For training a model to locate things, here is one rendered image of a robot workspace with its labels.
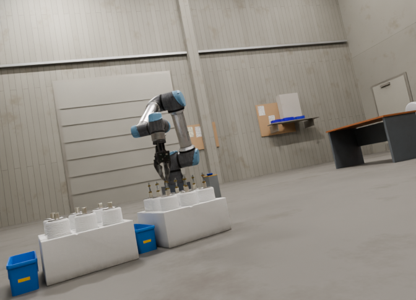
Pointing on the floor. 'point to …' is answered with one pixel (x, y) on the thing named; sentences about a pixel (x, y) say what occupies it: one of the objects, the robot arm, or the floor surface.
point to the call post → (213, 185)
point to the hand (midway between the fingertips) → (164, 177)
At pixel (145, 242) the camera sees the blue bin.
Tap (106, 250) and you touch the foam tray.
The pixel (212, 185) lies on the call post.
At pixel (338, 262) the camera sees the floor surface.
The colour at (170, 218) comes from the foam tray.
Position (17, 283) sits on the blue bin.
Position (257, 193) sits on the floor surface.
